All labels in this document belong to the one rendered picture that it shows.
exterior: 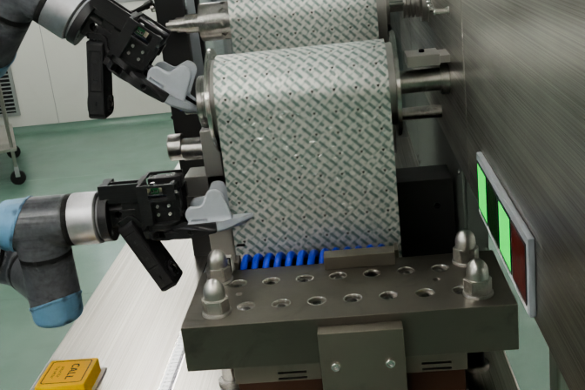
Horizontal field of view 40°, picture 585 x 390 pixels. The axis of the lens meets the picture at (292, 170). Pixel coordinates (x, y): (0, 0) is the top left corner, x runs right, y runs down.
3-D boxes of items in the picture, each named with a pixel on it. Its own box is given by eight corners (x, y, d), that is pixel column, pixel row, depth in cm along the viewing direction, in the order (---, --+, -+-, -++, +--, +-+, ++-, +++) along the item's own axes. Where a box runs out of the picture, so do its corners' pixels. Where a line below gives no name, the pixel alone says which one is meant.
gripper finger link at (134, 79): (166, 96, 111) (113, 60, 111) (161, 104, 112) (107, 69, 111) (174, 90, 116) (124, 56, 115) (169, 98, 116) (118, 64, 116)
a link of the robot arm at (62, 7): (31, 28, 110) (51, 20, 118) (60, 46, 111) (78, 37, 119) (57, -19, 108) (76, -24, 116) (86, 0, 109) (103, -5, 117)
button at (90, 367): (54, 374, 115) (50, 359, 114) (101, 371, 114) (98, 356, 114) (36, 402, 108) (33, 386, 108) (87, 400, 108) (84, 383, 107)
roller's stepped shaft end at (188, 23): (170, 34, 139) (166, 16, 138) (204, 30, 138) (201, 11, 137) (165, 36, 136) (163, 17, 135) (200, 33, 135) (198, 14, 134)
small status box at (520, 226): (478, 211, 89) (475, 151, 87) (484, 211, 89) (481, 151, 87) (528, 318, 66) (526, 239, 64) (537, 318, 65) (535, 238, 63)
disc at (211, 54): (228, 133, 124) (214, 39, 119) (231, 133, 124) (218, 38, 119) (214, 166, 110) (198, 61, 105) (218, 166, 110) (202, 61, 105)
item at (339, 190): (238, 265, 116) (220, 143, 110) (401, 252, 114) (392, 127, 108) (238, 267, 115) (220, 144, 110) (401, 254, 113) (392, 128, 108)
